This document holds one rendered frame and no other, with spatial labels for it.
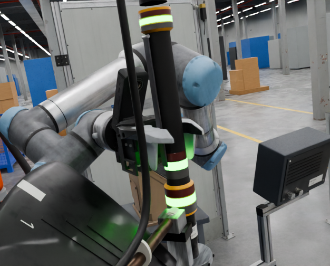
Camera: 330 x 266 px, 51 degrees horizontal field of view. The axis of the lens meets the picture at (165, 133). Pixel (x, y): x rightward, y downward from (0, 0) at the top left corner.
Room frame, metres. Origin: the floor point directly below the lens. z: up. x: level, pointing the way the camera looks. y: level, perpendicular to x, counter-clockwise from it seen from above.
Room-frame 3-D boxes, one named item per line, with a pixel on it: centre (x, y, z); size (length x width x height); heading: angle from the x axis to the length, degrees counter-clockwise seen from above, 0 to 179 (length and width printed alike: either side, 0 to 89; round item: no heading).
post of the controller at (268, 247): (1.06, -0.28, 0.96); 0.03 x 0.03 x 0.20; 31
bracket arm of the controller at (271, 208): (1.11, -0.37, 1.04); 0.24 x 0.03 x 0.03; 121
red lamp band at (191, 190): (0.48, -0.01, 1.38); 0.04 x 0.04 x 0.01
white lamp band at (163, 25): (0.48, -0.01, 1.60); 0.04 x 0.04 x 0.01
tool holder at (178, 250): (0.47, -0.01, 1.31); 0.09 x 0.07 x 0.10; 156
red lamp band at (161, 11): (0.48, -0.01, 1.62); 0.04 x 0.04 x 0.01
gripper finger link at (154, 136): (0.47, 0.02, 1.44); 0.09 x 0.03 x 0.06; 21
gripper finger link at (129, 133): (0.51, 0.04, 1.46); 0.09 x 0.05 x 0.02; 21
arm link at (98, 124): (0.64, 0.09, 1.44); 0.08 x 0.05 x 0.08; 121
